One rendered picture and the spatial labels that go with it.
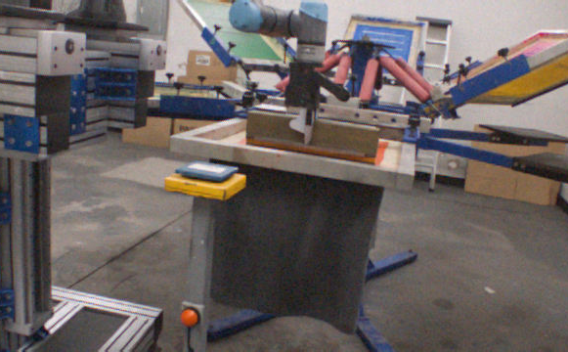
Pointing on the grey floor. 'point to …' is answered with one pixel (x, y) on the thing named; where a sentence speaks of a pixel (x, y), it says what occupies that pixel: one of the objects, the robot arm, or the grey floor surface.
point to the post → (201, 242)
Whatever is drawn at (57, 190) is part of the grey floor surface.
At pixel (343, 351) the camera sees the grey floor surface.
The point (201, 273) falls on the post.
